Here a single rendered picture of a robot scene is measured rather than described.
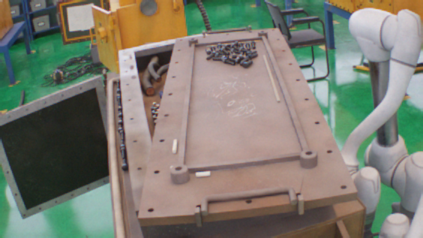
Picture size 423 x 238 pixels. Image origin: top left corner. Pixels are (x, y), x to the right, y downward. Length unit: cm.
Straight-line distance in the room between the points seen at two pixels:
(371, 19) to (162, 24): 263
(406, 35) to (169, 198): 91
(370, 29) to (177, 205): 92
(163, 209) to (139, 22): 307
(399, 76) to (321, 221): 62
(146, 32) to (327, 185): 315
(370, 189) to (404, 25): 56
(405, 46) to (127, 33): 285
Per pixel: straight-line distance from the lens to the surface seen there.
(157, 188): 105
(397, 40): 153
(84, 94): 227
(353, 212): 113
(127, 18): 394
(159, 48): 214
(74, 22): 550
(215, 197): 97
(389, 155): 186
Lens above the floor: 192
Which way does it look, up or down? 25 degrees down
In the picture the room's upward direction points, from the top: 7 degrees counter-clockwise
